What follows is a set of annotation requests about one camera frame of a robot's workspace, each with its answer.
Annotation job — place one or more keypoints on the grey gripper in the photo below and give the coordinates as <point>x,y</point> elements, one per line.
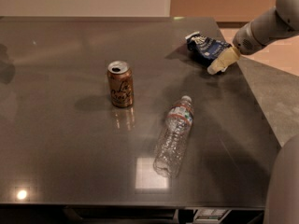
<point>245,43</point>

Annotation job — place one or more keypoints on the blue chip bag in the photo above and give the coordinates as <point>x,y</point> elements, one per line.
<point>206,49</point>

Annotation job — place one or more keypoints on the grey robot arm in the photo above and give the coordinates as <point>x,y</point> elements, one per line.
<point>279,22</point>

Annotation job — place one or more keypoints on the clear plastic water bottle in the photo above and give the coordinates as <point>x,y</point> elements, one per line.
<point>172,142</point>

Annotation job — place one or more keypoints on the bronze LaCroix soda can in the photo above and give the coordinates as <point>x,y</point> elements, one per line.
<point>120,80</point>

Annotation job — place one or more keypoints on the white label under table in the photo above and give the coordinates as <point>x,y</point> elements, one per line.
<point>212,214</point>

